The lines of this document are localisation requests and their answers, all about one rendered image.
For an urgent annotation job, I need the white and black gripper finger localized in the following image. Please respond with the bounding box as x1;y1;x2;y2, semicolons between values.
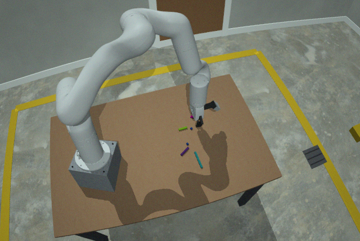
196;116;204;127

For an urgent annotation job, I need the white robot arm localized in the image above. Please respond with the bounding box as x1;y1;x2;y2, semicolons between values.
56;8;221;171

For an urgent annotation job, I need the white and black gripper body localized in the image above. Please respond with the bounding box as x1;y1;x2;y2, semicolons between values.
190;104;204;121

